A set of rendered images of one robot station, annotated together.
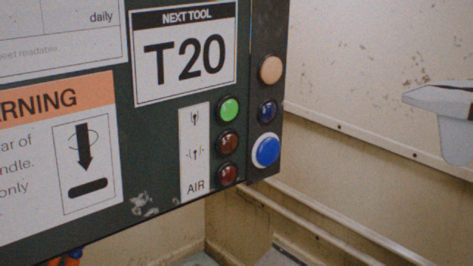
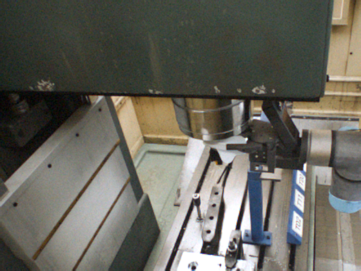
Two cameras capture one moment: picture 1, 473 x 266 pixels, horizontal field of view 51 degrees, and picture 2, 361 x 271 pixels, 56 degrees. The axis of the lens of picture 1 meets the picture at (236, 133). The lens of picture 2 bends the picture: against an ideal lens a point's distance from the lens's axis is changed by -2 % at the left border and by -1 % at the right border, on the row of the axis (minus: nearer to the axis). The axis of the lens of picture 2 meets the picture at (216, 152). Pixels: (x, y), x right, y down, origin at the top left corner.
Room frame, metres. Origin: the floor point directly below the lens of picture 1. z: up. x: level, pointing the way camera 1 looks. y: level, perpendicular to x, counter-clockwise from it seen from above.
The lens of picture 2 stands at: (-0.12, 0.63, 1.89)
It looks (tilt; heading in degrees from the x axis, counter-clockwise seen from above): 39 degrees down; 330
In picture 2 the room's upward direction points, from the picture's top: 8 degrees counter-clockwise
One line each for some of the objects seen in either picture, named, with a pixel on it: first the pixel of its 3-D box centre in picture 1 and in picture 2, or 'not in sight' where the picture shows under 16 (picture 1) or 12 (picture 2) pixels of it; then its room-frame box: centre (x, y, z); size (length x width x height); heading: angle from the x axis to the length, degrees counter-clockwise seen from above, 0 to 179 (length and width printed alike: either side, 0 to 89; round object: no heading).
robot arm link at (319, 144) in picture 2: not in sight; (317, 146); (0.24, 0.19, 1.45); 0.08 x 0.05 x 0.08; 131
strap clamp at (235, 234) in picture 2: not in sight; (233, 252); (0.43, 0.31, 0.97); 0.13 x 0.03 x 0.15; 131
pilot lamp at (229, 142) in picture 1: (228, 143); not in sight; (0.40, 0.01, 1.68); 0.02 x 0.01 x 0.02; 131
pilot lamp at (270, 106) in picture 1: (267, 111); not in sight; (0.43, -0.03, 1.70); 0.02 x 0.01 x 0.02; 131
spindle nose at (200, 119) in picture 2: not in sight; (212, 93); (0.39, 0.33, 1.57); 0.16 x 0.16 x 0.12
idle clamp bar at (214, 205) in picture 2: not in sight; (213, 217); (0.62, 0.25, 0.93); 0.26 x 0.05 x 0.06; 136
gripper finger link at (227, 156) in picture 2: not in sight; (225, 151); (0.35, 0.34, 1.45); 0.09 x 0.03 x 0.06; 55
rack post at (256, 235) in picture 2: not in sight; (256, 210); (0.47, 0.18, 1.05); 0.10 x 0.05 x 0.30; 41
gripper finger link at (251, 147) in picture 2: not in sight; (247, 143); (0.32, 0.30, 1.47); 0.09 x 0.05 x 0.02; 55
